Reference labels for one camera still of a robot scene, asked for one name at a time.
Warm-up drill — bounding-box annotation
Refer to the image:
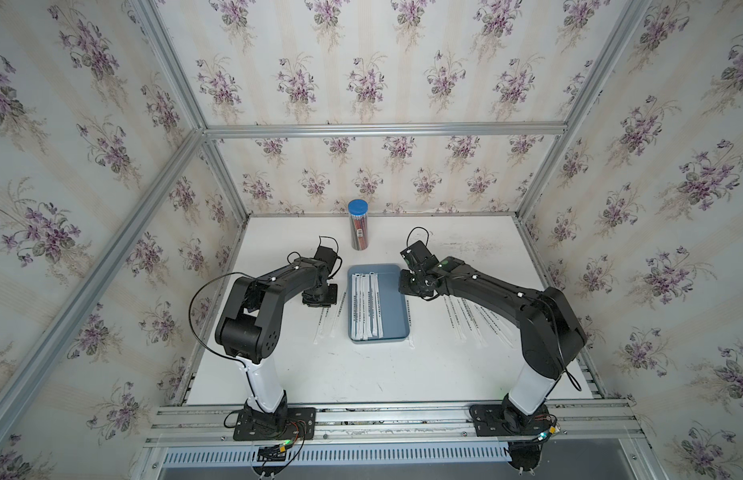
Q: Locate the blue storage tray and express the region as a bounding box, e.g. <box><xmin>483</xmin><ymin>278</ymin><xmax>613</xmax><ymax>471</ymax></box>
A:
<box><xmin>348</xmin><ymin>264</ymin><xmax>411</xmax><ymax>343</ymax></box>

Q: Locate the straw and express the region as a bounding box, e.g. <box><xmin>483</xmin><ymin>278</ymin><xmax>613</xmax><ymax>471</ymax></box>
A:
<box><xmin>356</xmin><ymin>274</ymin><xmax>367</xmax><ymax>341</ymax></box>
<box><xmin>445</xmin><ymin>296</ymin><xmax>467</xmax><ymax>342</ymax></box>
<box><xmin>361</xmin><ymin>274</ymin><xmax>372</xmax><ymax>341</ymax></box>
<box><xmin>371</xmin><ymin>273</ymin><xmax>383</xmax><ymax>338</ymax></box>
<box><xmin>471</xmin><ymin>303</ymin><xmax>501</xmax><ymax>337</ymax></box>
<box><xmin>405</xmin><ymin>299</ymin><xmax>415</xmax><ymax>350</ymax></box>
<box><xmin>457</xmin><ymin>299</ymin><xmax>487</xmax><ymax>349</ymax></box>
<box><xmin>330</xmin><ymin>292</ymin><xmax>347</xmax><ymax>338</ymax></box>
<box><xmin>313</xmin><ymin>307</ymin><xmax>330</xmax><ymax>344</ymax></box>
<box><xmin>477</xmin><ymin>306</ymin><xmax>515</xmax><ymax>348</ymax></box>
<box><xmin>367</xmin><ymin>273</ymin><xmax>379</xmax><ymax>338</ymax></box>
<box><xmin>350</xmin><ymin>274</ymin><xmax>359</xmax><ymax>341</ymax></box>

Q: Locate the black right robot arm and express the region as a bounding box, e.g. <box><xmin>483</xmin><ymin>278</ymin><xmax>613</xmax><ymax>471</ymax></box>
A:
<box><xmin>399</xmin><ymin>241</ymin><xmax>587</xmax><ymax>433</ymax></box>

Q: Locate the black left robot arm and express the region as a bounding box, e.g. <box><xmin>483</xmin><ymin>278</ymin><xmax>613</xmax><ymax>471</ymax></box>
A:
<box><xmin>214</xmin><ymin>246</ymin><xmax>342</xmax><ymax>416</ymax></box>

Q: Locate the pencil tube with blue lid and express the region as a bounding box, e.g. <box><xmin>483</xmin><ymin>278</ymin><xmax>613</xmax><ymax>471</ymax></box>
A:
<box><xmin>348</xmin><ymin>199</ymin><xmax>369</xmax><ymax>251</ymax></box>

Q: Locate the vented metal strip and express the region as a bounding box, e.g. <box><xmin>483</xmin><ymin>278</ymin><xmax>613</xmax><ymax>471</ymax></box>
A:
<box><xmin>161</xmin><ymin>441</ymin><xmax>511</xmax><ymax>469</ymax></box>

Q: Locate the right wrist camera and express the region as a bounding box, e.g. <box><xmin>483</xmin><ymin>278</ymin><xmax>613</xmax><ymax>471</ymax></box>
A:
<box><xmin>401</xmin><ymin>241</ymin><xmax>439</xmax><ymax>271</ymax></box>

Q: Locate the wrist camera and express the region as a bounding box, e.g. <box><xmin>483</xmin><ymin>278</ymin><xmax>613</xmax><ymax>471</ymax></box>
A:
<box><xmin>314</xmin><ymin>245</ymin><xmax>342</xmax><ymax>273</ymax></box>
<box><xmin>401</xmin><ymin>241</ymin><xmax>439</xmax><ymax>271</ymax></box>

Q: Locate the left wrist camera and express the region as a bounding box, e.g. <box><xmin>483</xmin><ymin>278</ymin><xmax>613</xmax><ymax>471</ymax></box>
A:
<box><xmin>314</xmin><ymin>245</ymin><xmax>342</xmax><ymax>273</ymax></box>

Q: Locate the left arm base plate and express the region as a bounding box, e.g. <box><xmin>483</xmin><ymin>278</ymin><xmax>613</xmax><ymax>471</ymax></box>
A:
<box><xmin>233</xmin><ymin>406</ymin><xmax>317</xmax><ymax>441</ymax></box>

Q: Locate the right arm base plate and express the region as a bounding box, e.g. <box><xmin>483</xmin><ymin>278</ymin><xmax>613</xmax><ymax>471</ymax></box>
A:
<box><xmin>469</xmin><ymin>401</ymin><xmax>557</xmax><ymax>439</ymax></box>

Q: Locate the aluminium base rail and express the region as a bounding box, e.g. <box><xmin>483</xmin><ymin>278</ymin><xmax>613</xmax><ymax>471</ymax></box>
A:
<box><xmin>131</xmin><ymin>399</ymin><xmax>663</xmax><ymax>479</ymax></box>

